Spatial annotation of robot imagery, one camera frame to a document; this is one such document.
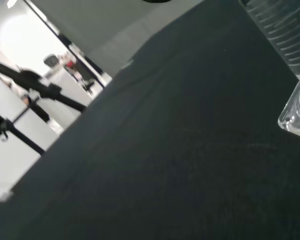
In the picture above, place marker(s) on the black bench cloth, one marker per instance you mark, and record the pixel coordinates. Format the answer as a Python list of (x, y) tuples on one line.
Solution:
[(165, 150)]

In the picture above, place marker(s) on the black tripod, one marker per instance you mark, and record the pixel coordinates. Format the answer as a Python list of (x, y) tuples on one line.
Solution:
[(50, 91)]

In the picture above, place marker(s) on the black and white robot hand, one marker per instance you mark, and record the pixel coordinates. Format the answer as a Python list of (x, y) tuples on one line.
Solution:
[(156, 0)]

